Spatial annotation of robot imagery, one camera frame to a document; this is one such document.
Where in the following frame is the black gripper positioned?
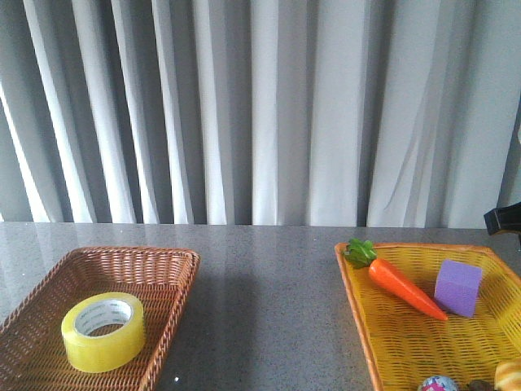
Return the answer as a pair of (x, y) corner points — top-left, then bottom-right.
(484, 202), (521, 235)

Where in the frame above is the yellow tape roll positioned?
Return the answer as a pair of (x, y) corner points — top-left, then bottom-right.
(60, 292), (146, 373)

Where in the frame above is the purple foam cube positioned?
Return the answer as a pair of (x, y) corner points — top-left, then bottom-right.
(434, 259), (483, 318)

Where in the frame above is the orange toy carrot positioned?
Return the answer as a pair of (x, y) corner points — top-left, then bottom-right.
(343, 238), (449, 321)

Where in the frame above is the toy croissant bread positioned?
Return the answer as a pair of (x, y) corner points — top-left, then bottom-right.
(494, 358), (521, 391)

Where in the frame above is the yellow woven basket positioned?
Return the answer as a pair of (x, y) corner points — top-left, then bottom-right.
(335, 243), (520, 390)

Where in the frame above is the grey white curtain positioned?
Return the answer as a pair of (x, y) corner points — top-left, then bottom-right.
(1, 1), (520, 228)

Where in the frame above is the brown toy animal figure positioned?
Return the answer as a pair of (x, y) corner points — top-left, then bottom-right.
(467, 380), (494, 391)

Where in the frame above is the brown woven basket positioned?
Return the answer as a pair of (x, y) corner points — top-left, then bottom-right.
(1, 246), (200, 390)

